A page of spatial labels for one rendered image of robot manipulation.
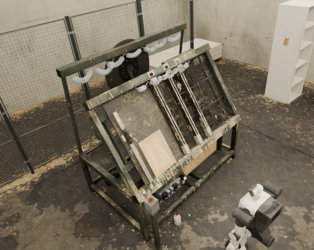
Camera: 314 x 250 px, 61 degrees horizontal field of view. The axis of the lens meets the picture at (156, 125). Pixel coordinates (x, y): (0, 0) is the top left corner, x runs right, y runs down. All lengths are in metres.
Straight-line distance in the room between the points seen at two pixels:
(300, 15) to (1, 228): 6.25
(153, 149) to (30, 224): 2.27
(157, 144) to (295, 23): 3.89
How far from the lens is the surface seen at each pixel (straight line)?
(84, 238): 4.11
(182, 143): 3.53
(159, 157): 3.37
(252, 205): 2.49
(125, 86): 3.18
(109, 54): 3.51
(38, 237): 4.40
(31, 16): 7.31
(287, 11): 6.14
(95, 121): 2.99
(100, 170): 3.75
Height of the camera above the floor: 3.27
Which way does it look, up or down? 34 degrees down
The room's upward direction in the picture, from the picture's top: 6 degrees counter-clockwise
